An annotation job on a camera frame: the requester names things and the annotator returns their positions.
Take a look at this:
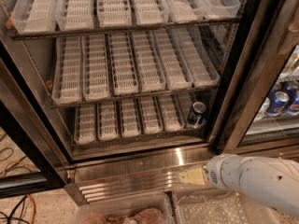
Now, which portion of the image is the orange cable on floor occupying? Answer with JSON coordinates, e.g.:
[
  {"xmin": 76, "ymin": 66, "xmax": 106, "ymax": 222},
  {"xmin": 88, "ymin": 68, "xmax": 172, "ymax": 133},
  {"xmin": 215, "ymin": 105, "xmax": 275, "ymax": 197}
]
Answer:
[{"xmin": 0, "ymin": 160, "xmax": 36, "ymax": 224}]

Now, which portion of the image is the dark blue pepsi can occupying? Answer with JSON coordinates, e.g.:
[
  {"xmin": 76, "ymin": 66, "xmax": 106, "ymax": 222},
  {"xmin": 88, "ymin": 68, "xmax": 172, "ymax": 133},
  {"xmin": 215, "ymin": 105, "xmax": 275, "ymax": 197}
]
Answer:
[{"xmin": 187, "ymin": 102, "xmax": 206, "ymax": 127}]

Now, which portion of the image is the rear pepsi can behind glass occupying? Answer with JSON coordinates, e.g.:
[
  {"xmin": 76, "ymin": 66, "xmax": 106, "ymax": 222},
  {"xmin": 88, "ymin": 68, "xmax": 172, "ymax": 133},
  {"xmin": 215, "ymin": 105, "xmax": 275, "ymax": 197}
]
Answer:
[{"xmin": 282, "ymin": 81, "xmax": 299, "ymax": 93}]

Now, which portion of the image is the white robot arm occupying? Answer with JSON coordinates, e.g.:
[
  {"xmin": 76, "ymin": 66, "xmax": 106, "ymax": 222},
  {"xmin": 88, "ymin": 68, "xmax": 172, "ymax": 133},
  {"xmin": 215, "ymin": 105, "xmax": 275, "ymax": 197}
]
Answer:
[{"xmin": 177, "ymin": 154, "xmax": 299, "ymax": 217}]

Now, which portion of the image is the shelf tray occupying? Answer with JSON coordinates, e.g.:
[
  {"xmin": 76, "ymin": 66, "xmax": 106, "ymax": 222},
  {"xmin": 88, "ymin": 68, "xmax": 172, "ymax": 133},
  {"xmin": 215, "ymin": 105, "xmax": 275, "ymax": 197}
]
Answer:
[
  {"xmin": 74, "ymin": 105, "xmax": 96, "ymax": 145},
  {"xmin": 108, "ymin": 33, "xmax": 138, "ymax": 95},
  {"xmin": 203, "ymin": 0, "xmax": 240, "ymax": 20},
  {"xmin": 158, "ymin": 95, "xmax": 184, "ymax": 132},
  {"xmin": 97, "ymin": 102, "xmax": 119, "ymax": 141},
  {"xmin": 51, "ymin": 36, "xmax": 82, "ymax": 105},
  {"xmin": 132, "ymin": 0, "xmax": 169, "ymax": 25},
  {"xmin": 177, "ymin": 92, "xmax": 196, "ymax": 120},
  {"xmin": 153, "ymin": 30, "xmax": 192, "ymax": 90},
  {"xmin": 165, "ymin": 0, "xmax": 206, "ymax": 23},
  {"xmin": 174, "ymin": 27, "xmax": 220, "ymax": 88},
  {"xmin": 82, "ymin": 35, "xmax": 110, "ymax": 101},
  {"xmin": 55, "ymin": 0, "xmax": 94, "ymax": 31},
  {"xmin": 96, "ymin": 0, "xmax": 132, "ymax": 27},
  {"xmin": 120, "ymin": 99, "xmax": 140, "ymax": 137},
  {"xmin": 11, "ymin": 0, "xmax": 57, "ymax": 35},
  {"xmin": 131, "ymin": 32, "xmax": 166, "ymax": 92},
  {"xmin": 139, "ymin": 97, "xmax": 163, "ymax": 134}
]

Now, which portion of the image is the closed right fridge door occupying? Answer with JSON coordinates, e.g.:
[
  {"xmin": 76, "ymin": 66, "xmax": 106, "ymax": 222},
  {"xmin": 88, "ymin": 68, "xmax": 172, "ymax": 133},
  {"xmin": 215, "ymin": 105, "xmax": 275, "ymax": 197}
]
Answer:
[{"xmin": 215, "ymin": 0, "xmax": 299, "ymax": 156}]

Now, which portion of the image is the silver can behind glass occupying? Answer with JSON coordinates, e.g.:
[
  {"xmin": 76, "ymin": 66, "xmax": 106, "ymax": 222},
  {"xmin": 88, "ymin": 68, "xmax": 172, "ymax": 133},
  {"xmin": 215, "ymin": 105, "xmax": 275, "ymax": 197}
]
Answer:
[{"xmin": 254, "ymin": 98, "xmax": 270, "ymax": 121}]

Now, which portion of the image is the blue pepsi can behind glass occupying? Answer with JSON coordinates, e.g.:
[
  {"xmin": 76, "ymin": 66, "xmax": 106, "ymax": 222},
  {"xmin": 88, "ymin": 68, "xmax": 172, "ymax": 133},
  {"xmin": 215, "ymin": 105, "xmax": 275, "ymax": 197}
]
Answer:
[{"xmin": 266, "ymin": 91, "xmax": 289, "ymax": 117}]

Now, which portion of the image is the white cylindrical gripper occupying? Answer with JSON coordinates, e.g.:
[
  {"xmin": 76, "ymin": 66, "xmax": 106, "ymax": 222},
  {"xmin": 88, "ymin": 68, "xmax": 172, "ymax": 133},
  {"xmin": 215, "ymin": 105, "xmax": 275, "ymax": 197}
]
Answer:
[{"xmin": 178, "ymin": 154, "xmax": 237, "ymax": 189}]

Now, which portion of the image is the black cable on floor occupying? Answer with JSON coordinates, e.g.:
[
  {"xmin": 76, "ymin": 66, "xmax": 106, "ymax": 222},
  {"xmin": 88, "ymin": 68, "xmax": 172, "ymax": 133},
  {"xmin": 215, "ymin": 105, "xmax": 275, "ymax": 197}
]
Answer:
[{"xmin": 0, "ymin": 195, "xmax": 31, "ymax": 224}]

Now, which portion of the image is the clear bin with brown items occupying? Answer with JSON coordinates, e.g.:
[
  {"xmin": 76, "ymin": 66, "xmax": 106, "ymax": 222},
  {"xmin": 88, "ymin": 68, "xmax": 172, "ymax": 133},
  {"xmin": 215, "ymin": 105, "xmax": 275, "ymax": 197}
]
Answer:
[{"xmin": 70, "ymin": 192, "xmax": 175, "ymax": 224}]

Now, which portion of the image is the clear bin with bubble wrap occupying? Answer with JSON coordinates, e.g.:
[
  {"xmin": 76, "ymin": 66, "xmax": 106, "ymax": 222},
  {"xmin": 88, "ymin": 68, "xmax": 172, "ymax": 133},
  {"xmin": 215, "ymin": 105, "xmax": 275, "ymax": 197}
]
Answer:
[{"xmin": 172, "ymin": 186, "xmax": 279, "ymax": 224}]

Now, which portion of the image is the stainless fridge base grille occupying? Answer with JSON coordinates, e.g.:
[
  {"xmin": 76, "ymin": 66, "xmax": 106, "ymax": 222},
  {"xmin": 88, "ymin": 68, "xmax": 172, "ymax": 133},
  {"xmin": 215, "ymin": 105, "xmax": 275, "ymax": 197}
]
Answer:
[{"xmin": 64, "ymin": 143, "xmax": 299, "ymax": 206}]

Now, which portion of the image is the open glass fridge door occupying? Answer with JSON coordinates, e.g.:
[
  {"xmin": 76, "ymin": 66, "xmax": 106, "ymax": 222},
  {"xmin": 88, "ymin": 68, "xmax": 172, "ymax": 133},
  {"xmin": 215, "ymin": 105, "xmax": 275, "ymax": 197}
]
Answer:
[{"xmin": 0, "ymin": 44, "xmax": 68, "ymax": 199}]

